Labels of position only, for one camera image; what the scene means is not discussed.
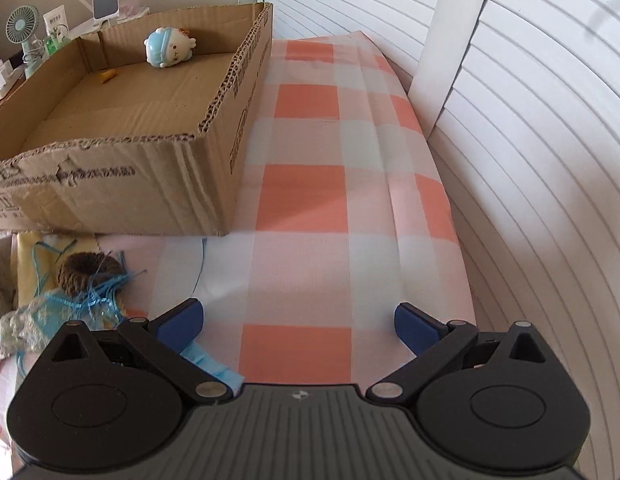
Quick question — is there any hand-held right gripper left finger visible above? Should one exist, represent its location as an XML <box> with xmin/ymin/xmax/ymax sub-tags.
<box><xmin>50</xmin><ymin>298</ymin><xmax>236</xmax><ymax>403</ymax></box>

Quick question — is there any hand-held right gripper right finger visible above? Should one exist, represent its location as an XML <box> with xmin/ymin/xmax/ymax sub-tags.
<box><xmin>365</xmin><ymin>302</ymin><xmax>548</xmax><ymax>406</ymax></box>

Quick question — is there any blue face mask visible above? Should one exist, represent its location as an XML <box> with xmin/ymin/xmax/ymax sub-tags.
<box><xmin>182</xmin><ymin>340</ymin><xmax>246</xmax><ymax>401</ymax></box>

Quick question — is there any yellow cleaning cloth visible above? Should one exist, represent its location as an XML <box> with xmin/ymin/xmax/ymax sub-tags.
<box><xmin>17</xmin><ymin>232</ymin><xmax>103</xmax><ymax>306</ymax></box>

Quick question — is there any brown cardboard box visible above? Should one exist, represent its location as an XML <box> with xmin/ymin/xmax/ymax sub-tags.
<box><xmin>0</xmin><ymin>2</ymin><xmax>274</xmax><ymax>237</ymax></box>

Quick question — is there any brown hair scrunchie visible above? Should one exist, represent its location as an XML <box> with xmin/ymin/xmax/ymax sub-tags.
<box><xmin>57</xmin><ymin>252</ymin><xmax>127</xmax><ymax>296</ymax></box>

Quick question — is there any orange white checked bedsheet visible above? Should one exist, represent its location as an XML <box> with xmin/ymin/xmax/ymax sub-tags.
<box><xmin>0</xmin><ymin>30</ymin><xmax>478</xmax><ymax>466</ymax></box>

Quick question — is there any blue white plush toy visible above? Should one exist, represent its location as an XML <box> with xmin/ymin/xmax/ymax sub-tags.
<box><xmin>143</xmin><ymin>27</ymin><xmax>197</xmax><ymax>69</ymax></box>

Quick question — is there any white power strip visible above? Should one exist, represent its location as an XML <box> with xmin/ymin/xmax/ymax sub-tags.
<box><xmin>0</xmin><ymin>67</ymin><xmax>27</xmax><ymax>106</ymax></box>

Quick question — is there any white cream tube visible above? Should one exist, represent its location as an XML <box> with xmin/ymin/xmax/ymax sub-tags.
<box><xmin>44</xmin><ymin>5</ymin><xmax>68</xmax><ymax>41</ymax></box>

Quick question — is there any white square desk mirror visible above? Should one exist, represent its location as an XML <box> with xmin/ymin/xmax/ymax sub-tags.
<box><xmin>77</xmin><ymin>0</ymin><xmax>122</xmax><ymax>25</ymax></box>

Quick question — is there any mint green desk fan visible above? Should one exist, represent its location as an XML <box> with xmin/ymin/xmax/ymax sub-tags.
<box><xmin>6</xmin><ymin>5</ymin><xmax>43</xmax><ymax>68</ymax></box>

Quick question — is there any blue string bundle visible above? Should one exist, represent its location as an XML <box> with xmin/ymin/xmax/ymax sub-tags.
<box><xmin>30</xmin><ymin>240</ymin><xmax>146</xmax><ymax>322</ymax></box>

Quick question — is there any white door post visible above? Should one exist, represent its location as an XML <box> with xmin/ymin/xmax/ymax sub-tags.
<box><xmin>407</xmin><ymin>0</ymin><xmax>496</xmax><ymax>137</ymax></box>

